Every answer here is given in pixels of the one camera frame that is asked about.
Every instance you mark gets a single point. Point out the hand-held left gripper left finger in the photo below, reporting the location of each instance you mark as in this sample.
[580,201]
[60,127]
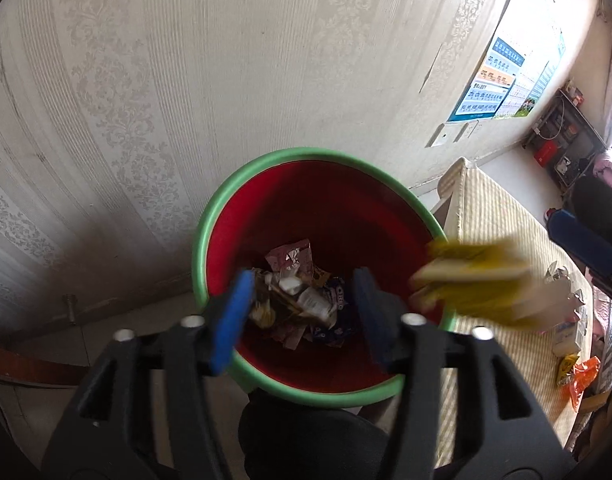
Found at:
[231,320]

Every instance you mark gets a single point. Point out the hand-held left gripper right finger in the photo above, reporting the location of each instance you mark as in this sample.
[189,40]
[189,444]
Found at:
[376,325]

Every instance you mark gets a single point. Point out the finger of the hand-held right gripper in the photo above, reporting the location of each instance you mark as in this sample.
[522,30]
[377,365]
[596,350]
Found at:
[601,210]
[581,242]

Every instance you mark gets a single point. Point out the dark purple cookie wrapper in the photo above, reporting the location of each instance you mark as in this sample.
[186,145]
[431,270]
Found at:
[338,305]

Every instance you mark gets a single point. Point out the heap of wrappers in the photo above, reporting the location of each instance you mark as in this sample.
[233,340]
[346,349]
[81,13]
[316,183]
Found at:
[286,305]

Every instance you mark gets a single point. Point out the pale pink wrapper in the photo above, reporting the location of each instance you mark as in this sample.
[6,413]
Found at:
[286,260]

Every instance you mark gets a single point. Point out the yellow wrapper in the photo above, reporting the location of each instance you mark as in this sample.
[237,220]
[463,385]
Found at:
[476,270]

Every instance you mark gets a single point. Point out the green-rimmed red trash bin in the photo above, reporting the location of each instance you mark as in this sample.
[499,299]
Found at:
[336,210]

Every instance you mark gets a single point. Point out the small yellow packet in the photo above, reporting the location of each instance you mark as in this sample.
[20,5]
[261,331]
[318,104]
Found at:
[568,367]

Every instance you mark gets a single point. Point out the orange wrapper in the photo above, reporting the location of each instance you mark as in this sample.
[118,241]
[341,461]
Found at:
[583,382]

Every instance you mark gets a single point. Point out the rolled pink quilt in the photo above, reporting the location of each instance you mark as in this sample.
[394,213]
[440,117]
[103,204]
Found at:
[611,172]

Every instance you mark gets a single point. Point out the red box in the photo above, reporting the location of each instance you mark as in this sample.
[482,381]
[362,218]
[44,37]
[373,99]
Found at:
[546,152]

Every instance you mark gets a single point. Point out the metal shelf rack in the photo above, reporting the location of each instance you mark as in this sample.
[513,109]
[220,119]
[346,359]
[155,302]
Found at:
[566,135]

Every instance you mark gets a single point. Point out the checkered tablecloth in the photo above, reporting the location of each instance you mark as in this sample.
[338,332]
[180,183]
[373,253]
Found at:
[496,220]

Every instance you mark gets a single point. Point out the bed with blue patterned sheet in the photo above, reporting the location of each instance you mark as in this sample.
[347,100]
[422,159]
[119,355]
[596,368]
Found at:
[608,330]

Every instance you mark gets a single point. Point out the metal floor door stopper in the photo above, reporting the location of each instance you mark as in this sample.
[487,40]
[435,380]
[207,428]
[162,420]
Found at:
[71,307]

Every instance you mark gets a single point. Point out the brown wooden board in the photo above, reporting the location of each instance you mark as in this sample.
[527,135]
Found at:
[21,362]

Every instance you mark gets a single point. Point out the white chart wall poster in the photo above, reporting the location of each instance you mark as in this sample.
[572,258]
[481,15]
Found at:
[518,95]

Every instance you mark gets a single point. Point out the teal chart wall poster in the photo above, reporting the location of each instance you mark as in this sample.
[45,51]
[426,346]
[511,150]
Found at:
[543,75]

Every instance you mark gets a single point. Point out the white wall socket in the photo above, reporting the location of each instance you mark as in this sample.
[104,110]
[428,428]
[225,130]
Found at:
[438,136]
[461,132]
[472,129]

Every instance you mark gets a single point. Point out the blue letter wall poster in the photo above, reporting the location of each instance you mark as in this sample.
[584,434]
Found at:
[486,80]

